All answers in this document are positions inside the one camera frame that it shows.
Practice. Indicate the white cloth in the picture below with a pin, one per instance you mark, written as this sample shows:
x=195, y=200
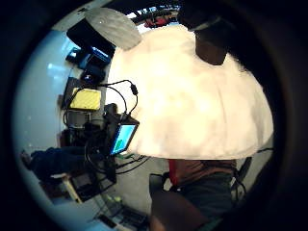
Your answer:
x=192, y=102

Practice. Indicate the red object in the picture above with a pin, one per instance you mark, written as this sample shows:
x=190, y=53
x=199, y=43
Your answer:
x=156, y=21

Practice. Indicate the blue device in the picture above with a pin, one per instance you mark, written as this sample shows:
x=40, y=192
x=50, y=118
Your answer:
x=93, y=61

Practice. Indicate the small monitor with blue screen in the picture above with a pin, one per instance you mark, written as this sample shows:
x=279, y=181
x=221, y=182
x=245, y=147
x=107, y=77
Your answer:
x=123, y=137

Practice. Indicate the black monitor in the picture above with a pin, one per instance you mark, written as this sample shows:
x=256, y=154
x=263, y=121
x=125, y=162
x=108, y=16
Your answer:
x=84, y=36

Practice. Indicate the yellow box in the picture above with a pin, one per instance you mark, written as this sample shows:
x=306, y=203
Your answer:
x=86, y=99

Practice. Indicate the the person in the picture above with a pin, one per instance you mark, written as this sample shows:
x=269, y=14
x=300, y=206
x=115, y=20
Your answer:
x=199, y=189

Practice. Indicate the black power strip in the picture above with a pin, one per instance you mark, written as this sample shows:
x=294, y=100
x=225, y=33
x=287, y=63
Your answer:
x=128, y=217

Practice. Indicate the white stool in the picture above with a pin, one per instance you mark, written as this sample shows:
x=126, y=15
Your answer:
x=69, y=186

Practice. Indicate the black camera rig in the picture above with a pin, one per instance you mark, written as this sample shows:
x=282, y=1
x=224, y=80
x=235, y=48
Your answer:
x=97, y=141

